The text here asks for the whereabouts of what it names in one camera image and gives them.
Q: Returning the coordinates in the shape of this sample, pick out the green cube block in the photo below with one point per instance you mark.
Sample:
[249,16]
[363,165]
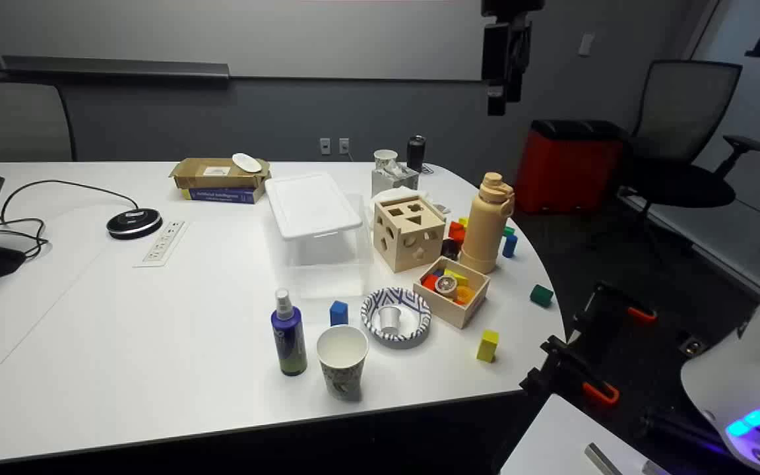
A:
[542,297]

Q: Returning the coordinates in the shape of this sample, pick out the black round speaker puck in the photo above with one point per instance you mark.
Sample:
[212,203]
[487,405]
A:
[133,223]

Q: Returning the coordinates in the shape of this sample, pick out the wooden shape sorter cube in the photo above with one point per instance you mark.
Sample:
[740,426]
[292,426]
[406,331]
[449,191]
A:
[406,232]

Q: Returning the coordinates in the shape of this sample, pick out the clear plastic bin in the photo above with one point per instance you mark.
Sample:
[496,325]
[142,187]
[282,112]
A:
[322,266]

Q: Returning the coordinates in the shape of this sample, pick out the purple spray bottle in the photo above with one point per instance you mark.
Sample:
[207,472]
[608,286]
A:
[289,332]

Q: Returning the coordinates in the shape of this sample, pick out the small wooden tray box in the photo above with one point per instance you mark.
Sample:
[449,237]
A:
[452,290]

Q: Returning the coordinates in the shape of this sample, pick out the red bin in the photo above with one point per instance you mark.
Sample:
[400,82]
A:
[566,165]

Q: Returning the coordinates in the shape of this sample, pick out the white paper cup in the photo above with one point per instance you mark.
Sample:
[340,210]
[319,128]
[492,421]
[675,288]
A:
[340,355]

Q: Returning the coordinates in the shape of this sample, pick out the yellow cube block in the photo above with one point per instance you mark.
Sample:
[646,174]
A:
[487,346]

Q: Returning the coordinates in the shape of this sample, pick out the cardboard box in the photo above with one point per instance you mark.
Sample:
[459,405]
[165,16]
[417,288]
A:
[220,179]

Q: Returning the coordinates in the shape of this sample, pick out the white bin lid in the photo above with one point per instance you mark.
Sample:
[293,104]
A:
[309,203]

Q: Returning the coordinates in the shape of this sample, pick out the white power strip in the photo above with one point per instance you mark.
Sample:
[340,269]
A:
[161,245]

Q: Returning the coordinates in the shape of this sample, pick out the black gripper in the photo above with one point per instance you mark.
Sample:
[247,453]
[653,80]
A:
[505,51]

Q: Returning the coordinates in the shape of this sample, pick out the red rounded block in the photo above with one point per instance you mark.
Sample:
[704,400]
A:
[456,231]

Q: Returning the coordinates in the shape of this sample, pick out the blue wooden block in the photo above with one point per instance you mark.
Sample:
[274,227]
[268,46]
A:
[338,311]

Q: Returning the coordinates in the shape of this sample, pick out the dark tumbler cup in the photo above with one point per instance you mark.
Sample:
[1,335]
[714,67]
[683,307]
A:
[414,152]

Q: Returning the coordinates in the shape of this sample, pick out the tan water bottle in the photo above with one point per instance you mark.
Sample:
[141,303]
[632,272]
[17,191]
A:
[487,219]

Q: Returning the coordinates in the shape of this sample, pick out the whiteboard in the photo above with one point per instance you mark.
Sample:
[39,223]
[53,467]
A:
[414,41]

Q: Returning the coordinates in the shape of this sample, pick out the black office chair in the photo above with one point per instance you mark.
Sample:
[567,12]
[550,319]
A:
[681,107]

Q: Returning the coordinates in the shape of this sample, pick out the black clamp stand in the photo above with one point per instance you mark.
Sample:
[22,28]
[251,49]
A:
[573,364]

